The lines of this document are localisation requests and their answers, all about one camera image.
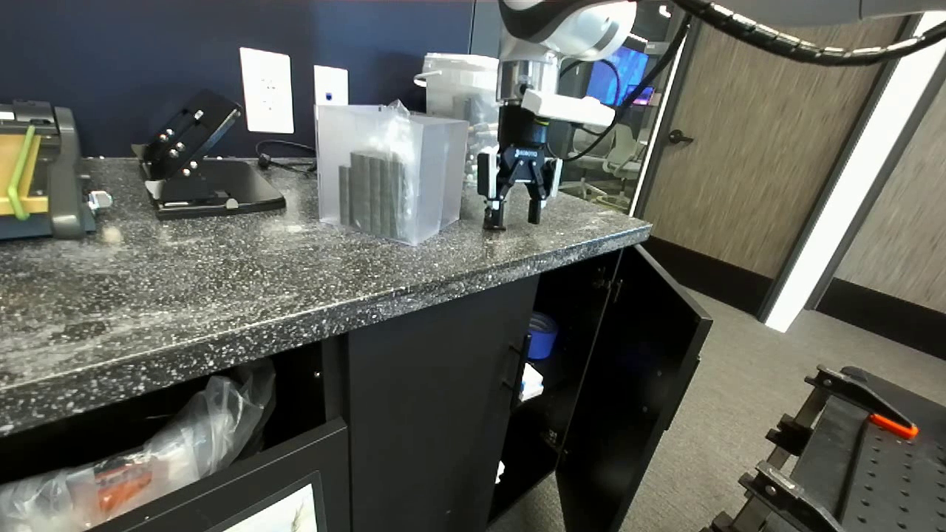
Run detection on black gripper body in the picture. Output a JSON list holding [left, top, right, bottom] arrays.
[[497, 104, 556, 172]]

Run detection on clear plastic lidded tub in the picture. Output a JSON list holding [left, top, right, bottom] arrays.
[[410, 49, 509, 221]]

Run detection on grey office chair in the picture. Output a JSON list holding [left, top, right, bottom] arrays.
[[570, 120, 645, 184]]

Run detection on clear box with grey blocks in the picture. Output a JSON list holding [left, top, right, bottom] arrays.
[[313, 99, 474, 249]]

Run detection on computer monitor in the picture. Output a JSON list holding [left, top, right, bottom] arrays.
[[587, 45, 654, 111]]

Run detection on blue container in cabinet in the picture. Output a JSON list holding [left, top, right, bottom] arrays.
[[522, 311, 562, 364]]

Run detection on white item in cabinet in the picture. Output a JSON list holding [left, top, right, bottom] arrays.
[[516, 361, 546, 405]]

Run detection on black cabinet door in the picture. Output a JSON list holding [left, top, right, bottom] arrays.
[[553, 243, 716, 532]]

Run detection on brown wooden door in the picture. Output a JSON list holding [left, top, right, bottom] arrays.
[[635, 18, 919, 283]]

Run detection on black trash drawer front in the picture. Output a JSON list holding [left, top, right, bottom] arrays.
[[95, 420, 355, 532]]

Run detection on white label on drawer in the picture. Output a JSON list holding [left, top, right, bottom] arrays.
[[221, 479, 326, 532]]

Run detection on clear plastic trash bag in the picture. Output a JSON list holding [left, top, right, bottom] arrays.
[[0, 361, 280, 532]]

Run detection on black perforated cart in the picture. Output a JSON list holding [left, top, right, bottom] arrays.
[[701, 364, 946, 532]]

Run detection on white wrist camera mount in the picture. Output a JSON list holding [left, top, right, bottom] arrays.
[[516, 85, 620, 133]]

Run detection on white wall switch plate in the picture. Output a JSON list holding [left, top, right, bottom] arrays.
[[311, 61, 352, 133]]

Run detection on black cable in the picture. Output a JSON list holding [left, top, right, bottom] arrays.
[[255, 145, 318, 179]]

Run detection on white wall outlet plate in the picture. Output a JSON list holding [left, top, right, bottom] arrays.
[[236, 45, 299, 139]]

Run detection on black corrugated cable conduit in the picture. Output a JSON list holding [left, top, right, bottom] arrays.
[[667, 0, 946, 68]]

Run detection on white door frame post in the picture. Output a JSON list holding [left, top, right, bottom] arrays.
[[759, 8, 946, 336]]

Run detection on orange handle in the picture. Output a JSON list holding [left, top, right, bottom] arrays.
[[865, 408, 923, 442]]

